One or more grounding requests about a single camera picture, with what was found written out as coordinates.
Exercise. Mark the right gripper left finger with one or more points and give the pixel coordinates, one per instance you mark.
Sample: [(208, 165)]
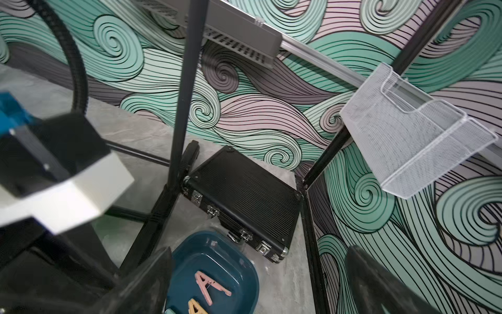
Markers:
[(142, 291)]

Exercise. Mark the black case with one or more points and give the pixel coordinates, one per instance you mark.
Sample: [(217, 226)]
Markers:
[(253, 204)]

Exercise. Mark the black wall cable tray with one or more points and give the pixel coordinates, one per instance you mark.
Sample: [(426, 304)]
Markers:
[(228, 26)]

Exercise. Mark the black clothes rack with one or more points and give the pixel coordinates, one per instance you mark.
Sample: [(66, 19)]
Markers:
[(152, 229)]

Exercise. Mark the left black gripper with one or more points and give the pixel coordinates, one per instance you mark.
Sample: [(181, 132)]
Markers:
[(46, 273)]

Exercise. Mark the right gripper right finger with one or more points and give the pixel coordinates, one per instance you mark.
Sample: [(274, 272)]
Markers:
[(376, 290)]

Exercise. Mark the clear mesh wall holder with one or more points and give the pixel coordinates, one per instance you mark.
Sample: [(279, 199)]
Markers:
[(407, 137)]

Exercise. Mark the dark teal plastic bin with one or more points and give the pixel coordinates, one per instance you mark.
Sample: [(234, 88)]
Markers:
[(212, 254)]

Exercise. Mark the orange wooden clothespin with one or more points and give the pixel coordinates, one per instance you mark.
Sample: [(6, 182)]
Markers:
[(194, 307)]

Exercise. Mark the pink clothespin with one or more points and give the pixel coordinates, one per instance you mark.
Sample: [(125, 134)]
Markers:
[(204, 282)]

